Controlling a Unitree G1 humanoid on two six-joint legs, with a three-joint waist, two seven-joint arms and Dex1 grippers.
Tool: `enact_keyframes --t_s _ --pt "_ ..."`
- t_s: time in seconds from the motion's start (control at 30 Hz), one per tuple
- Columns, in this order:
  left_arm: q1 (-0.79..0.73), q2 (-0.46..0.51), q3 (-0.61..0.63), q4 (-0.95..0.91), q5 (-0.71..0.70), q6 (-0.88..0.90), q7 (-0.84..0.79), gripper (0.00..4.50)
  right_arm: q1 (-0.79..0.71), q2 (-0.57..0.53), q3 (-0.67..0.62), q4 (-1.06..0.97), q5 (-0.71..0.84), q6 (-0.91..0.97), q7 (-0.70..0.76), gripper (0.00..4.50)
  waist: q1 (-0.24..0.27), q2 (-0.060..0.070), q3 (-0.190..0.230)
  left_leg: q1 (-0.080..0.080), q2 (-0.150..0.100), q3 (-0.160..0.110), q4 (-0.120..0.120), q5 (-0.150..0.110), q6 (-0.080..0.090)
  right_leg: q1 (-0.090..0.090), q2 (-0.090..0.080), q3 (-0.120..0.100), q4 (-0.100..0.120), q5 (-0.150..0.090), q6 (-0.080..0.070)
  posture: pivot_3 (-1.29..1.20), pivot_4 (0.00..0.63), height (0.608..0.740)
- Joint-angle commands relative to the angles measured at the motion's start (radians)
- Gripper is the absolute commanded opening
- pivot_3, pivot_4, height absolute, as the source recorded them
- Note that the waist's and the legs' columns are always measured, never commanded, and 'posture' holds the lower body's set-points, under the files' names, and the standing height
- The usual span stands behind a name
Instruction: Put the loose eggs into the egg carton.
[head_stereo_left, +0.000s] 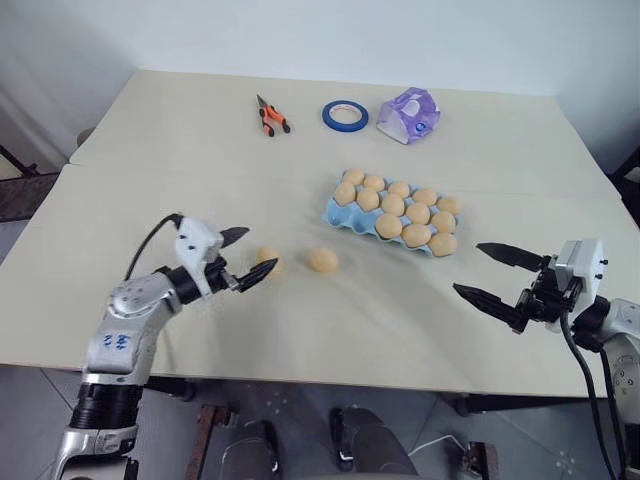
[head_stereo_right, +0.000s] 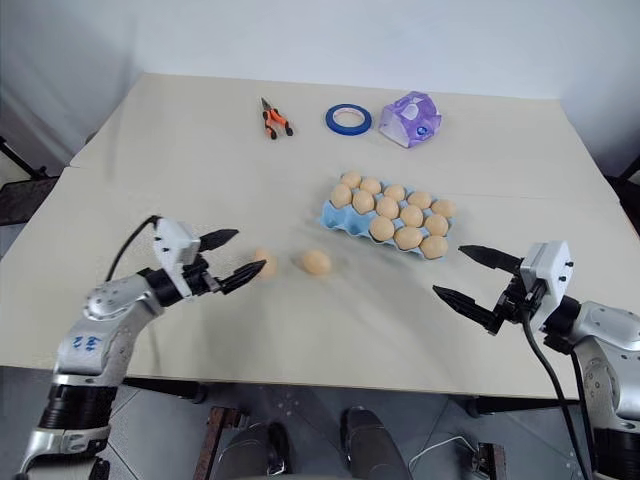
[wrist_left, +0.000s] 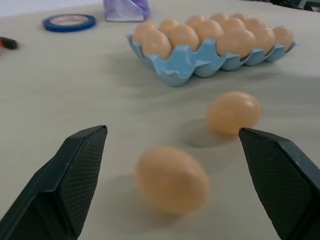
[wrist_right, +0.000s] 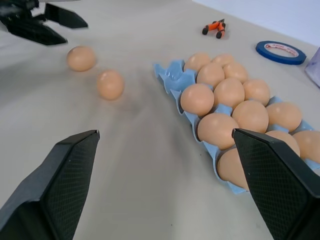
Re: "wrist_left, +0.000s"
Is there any blue tape roll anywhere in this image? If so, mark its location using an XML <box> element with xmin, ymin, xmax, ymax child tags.
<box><xmin>41</xmin><ymin>13</ymin><xmax>97</xmax><ymax>33</ymax></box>

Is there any loose brown egg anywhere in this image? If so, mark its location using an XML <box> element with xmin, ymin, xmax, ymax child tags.
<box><xmin>134</xmin><ymin>146</ymin><xmax>210</xmax><ymax>215</ymax></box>
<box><xmin>206</xmin><ymin>91</ymin><xmax>263</xmax><ymax>136</ymax></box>

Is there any black and orange tool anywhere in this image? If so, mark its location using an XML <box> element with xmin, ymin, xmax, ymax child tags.
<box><xmin>0</xmin><ymin>36</ymin><xmax>19</xmax><ymax>51</ymax></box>

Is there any purple and white box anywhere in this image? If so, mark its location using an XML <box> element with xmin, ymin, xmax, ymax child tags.
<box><xmin>103</xmin><ymin>0</ymin><xmax>151</xmax><ymax>23</ymax></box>

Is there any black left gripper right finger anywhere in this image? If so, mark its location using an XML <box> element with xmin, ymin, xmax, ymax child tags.
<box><xmin>238</xmin><ymin>126</ymin><xmax>320</xmax><ymax>240</ymax></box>

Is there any blue egg carton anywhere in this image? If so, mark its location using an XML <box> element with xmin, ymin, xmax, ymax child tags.
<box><xmin>126</xmin><ymin>33</ymin><xmax>297</xmax><ymax>88</ymax></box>

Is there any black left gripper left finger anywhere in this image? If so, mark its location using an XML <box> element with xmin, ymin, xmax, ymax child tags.
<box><xmin>0</xmin><ymin>124</ymin><xmax>109</xmax><ymax>240</ymax></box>

